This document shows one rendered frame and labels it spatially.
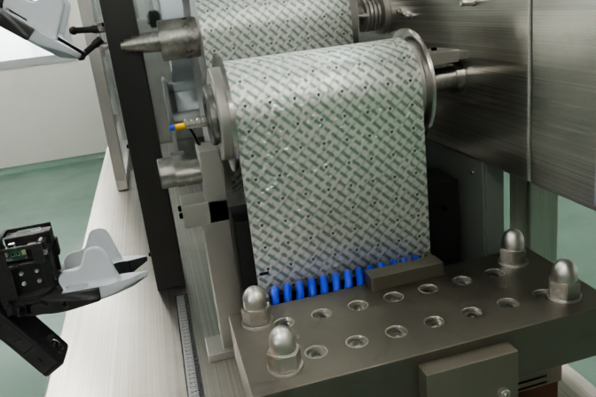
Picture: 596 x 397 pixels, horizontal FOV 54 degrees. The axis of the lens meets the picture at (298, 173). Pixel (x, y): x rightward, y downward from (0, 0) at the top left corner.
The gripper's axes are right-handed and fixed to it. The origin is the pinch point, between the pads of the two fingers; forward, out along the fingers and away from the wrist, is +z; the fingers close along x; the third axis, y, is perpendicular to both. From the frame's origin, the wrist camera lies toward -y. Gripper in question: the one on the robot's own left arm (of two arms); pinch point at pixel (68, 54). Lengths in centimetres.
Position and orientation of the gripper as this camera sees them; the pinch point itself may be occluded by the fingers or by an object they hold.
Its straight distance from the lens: 74.5
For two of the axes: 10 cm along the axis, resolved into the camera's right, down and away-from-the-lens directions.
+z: 8.1, 4.8, 3.5
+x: -2.5, -2.5, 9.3
